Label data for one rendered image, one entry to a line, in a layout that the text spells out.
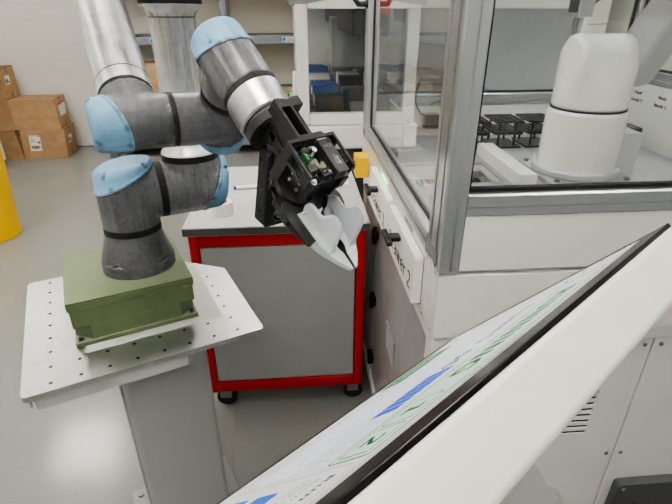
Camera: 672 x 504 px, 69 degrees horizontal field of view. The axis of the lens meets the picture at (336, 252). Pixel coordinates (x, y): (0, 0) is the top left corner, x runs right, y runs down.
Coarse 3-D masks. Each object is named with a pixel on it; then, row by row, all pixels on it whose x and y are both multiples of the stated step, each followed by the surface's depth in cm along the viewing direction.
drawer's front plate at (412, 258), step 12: (396, 216) 114; (396, 228) 113; (408, 228) 108; (408, 240) 103; (396, 252) 114; (408, 252) 102; (420, 252) 98; (396, 264) 115; (408, 264) 102; (420, 264) 97; (408, 276) 103; (420, 276) 98; (420, 288) 99
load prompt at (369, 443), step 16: (592, 272) 42; (560, 288) 45; (544, 304) 41; (528, 320) 37; (496, 336) 39; (512, 336) 34; (480, 352) 36; (464, 368) 33; (448, 384) 30; (416, 400) 32; (432, 400) 28; (400, 416) 30; (384, 432) 28; (352, 448) 29; (368, 448) 26; (336, 464) 27
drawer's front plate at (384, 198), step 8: (376, 168) 147; (376, 176) 140; (376, 184) 140; (384, 184) 134; (384, 192) 129; (376, 200) 141; (384, 200) 128; (392, 200) 124; (376, 208) 141; (384, 208) 128; (376, 216) 142; (384, 216) 129; (384, 224) 129
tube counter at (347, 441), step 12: (456, 360) 40; (444, 372) 37; (420, 384) 39; (408, 396) 36; (396, 408) 34; (372, 420) 36; (360, 432) 33; (336, 444) 35; (348, 444) 31; (324, 456) 33; (312, 468) 31
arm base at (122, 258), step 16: (160, 224) 105; (112, 240) 100; (128, 240) 100; (144, 240) 101; (160, 240) 104; (112, 256) 101; (128, 256) 100; (144, 256) 101; (160, 256) 105; (112, 272) 101; (128, 272) 101; (144, 272) 102; (160, 272) 104
